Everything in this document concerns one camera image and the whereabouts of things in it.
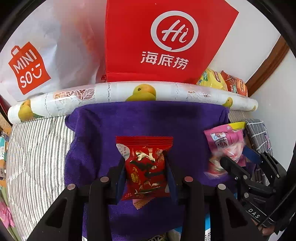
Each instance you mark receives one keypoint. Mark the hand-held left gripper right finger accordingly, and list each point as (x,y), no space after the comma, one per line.
(172,183)

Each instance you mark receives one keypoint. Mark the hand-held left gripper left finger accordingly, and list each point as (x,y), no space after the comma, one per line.
(120,183)

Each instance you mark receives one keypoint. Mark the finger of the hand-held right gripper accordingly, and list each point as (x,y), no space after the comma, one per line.
(253,155)
(233,169)

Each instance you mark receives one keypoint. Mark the red gold snack packet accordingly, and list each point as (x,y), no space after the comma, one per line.
(144,166)

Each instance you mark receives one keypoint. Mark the pink yellow-topped snack packet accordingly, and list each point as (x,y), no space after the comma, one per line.
(224,141)

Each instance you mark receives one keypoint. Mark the purple towel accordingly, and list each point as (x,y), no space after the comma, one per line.
(97,143)

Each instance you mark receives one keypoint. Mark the person's right hand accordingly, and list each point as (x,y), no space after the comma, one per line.
(266,231)

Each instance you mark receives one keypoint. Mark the grey checked folded cloth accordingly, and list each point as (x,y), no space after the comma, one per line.
(257,134)

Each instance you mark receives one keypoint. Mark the orange chip bag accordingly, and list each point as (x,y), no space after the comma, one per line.
(235,84)

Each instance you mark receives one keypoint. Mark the yellow chip bag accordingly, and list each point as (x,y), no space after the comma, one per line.
(211,80)

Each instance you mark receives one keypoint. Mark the fruit print paper roll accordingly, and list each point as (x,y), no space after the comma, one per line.
(104,95)

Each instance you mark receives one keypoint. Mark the pink star cloth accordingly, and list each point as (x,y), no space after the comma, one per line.
(5,214)

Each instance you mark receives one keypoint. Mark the white plastic shopping bag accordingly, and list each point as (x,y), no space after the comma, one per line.
(69,46)

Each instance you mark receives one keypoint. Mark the red paper bag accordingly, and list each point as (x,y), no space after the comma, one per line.
(138,34)

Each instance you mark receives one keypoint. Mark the brown wooden door frame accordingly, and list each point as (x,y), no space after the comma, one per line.
(268,64)

